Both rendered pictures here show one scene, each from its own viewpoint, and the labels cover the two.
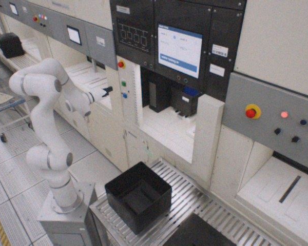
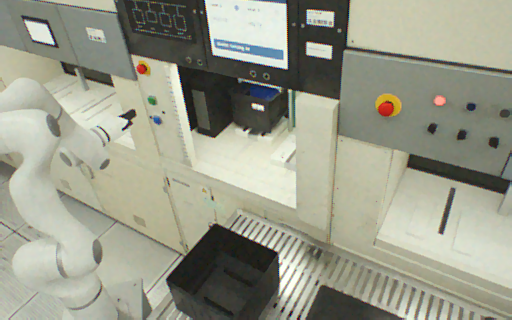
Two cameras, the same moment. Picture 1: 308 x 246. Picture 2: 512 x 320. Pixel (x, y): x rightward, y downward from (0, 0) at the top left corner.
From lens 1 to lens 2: 0.16 m
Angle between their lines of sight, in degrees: 10
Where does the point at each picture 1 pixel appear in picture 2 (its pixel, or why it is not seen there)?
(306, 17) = not seen: outside the picture
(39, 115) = (27, 186)
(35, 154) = (30, 258)
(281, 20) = not seen: outside the picture
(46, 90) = (34, 138)
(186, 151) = (280, 190)
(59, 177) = (82, 287)
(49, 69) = (27, 99)
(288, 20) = not seen: outside the picture
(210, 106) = (318, 110)
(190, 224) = (323, 304)
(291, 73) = (442, 35)
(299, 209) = (469, 238)
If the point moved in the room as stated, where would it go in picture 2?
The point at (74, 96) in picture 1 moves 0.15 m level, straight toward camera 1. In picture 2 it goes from (76, 138) to (91, 160)
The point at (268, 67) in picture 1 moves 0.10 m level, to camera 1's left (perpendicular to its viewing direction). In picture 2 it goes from (403, 33) to (366, 40)
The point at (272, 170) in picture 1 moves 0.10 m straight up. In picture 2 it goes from (414, 188) to (419, 170)
